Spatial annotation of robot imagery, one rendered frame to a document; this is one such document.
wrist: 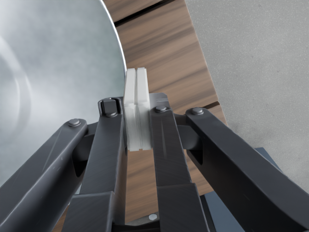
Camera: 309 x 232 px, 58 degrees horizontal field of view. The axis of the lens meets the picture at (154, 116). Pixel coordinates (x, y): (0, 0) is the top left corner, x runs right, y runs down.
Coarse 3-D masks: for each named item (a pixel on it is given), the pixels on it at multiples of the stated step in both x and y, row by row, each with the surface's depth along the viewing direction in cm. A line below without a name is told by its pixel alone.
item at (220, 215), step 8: (264, 152) 67; (272, 160) 64; (208, 200) 56; (216, 200) 56; (208, 208) 54; (216, 208) 54; (224, 208) 54; (208, 216) 56; (216, 216) 52; (224, 216) 52; (232, 216) 51; (208, 224) 58; (216, 224) 50; (224, 224) 50; (232, 224) 50
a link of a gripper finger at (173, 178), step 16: (160, 112) 14; (160, 128) 13; (176, 128) 13; (160, 144) 12; (176, 144) 12; (160, 160) 11; (176, 160) 10; (160, 176) 10; (176, 176) 10; (160, 192) 8; (176, 192) 8; (192, 192) 8; (160, 208) 8; (176, 208) 8; (192, 208) 8; (160, 224) 7; (176, 224) 7; (192, 224) 7
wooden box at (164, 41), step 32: (128, 0) 20; (160, 0) 21; (128, 32) 21; (160, 32) 22; (192, 32) 22; (128, 64) 22; (160, 64) 23; (192, 64) 23; (192, 96) 24; (128, 160) 26; (128, 192) 28
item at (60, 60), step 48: (0, 0) 20; (48, 0) 20; (96, 0) 20; (0, 48) 21; (48, 48) 21; (96, 48) 22; (0, 96) 22; (48, 96) 23; (96, 96) 23; (0, 144) 24
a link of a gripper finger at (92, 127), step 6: (90, 126) 15; (96, 126) 15; (90, 132) 14; (84, 138) 14; (90, 138) 14; (126, 138) 16; (78, 144) 14; (84, 144) 14; (90, 144) 14; (126, 144) 15; (78, 150) 14; (84, 150) 14; (90, 150) 14; (72, 156) 14; (78, 156) 14; (84, 156) 14
